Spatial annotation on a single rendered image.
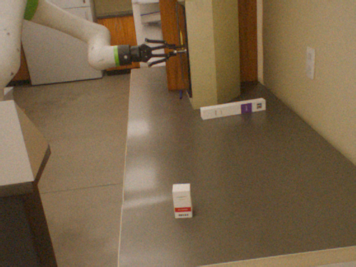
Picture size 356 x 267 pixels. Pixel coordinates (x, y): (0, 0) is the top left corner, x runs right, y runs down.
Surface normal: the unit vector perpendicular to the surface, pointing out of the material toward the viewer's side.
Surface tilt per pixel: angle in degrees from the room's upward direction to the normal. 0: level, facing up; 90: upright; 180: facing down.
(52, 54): 90
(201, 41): 90
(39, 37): 90
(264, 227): 0
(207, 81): 90
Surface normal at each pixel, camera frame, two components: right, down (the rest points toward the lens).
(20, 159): 0.14, 0.36
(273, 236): -0.09, -0.92
